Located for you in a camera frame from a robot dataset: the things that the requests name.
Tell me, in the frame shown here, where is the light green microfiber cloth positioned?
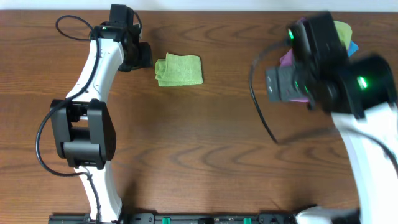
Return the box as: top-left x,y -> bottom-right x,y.
155,53 -> 203,87

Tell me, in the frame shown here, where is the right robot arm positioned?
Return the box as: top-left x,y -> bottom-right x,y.
266,12 -> 397,223

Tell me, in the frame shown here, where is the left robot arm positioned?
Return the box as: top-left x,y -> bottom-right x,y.
44,20 -> 152,223

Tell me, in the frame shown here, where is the purple microfiber cloth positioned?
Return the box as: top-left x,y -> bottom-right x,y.
279,49 -> 309,103

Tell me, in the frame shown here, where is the blue microfiber cloth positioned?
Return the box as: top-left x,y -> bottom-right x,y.
348,41 -> 359,57

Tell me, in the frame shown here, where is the olive green microfiber cloth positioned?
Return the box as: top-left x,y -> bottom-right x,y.
334,21 -> 353,50

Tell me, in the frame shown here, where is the black left camera cable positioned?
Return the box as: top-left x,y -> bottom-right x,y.
35,11 -> 144,224

